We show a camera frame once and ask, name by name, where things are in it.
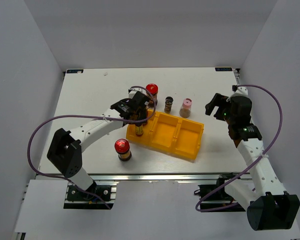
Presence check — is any yellow-cap green-label sauce bottle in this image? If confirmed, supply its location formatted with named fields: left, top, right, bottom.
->
left=140, top=109, right=148, bottom=126

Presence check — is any small yellow-label oil bottle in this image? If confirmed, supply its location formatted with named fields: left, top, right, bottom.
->
left=135, top=123, right=144, bottom=136

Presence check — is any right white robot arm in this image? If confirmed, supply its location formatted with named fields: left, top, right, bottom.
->
left=205, top=93, right=300, bottom=231

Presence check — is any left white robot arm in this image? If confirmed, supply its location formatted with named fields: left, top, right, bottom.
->
left=47, top=91, right=151, bottom=200

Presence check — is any rear red-lid sauce jar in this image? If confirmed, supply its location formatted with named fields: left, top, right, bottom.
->
left=145, top=83, right=159, bottom=107

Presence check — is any red-lid sauce jar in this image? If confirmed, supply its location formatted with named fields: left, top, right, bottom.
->
left=145, top=83, right=159, bottom=107
left=114, top=138, right=132, bottom=162

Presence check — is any right blue table label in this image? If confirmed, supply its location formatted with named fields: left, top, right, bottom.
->
left=214, top=67, right=233, bottom=72

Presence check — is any blue table label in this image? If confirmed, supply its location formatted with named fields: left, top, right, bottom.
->
left=66, top=69, right=84, bottom=74
left=214, top=67, right=233, bottom=72

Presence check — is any black-cap spice jar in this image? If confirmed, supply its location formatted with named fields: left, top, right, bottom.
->
left=164, top=96, right=174, bottom=114

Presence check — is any pink-cap spice shaker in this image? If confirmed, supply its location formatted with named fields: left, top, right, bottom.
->
left=179, top=98, right=192, bottom=118

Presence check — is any front red-lid sauce jar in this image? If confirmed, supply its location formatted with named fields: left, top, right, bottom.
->
left=114, top=138, right=132, bottom=162

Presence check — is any yellow three-compartment bin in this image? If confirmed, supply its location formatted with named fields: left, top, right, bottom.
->
left=125, top=111, right=204, bottom=162

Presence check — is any left blue table label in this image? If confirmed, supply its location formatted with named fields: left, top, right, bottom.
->
left=66, top=69, right=84, bottom=74

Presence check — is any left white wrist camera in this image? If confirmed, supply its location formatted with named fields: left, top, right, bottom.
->
left=128, top=88, right=142, bottom=99

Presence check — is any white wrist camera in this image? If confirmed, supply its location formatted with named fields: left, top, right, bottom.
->
left=128, top=88, right=142, bottom=99
left=226, top=85, right=248, bottom=102

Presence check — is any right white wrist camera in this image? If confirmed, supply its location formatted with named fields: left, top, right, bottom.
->
left=226, top=85, right=248, bottom=102

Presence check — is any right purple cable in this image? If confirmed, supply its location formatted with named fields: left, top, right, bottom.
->
left=195, top=84, right=284, bottom=213

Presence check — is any aluminium table rail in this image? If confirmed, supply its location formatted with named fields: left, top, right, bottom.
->
left=34, top=172, right=252, bottom=183

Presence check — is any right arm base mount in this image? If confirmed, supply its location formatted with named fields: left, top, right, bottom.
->
left=193, top=173, right=245, bottom=213

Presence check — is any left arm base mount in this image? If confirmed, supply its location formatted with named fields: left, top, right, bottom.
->
left=63, top=181, right=118, bottom=210

